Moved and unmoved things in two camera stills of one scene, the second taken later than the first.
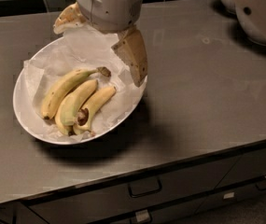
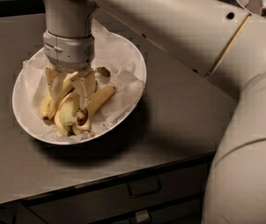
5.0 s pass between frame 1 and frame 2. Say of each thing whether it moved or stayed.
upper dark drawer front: stayed
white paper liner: stayed
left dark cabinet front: stayed
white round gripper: moved
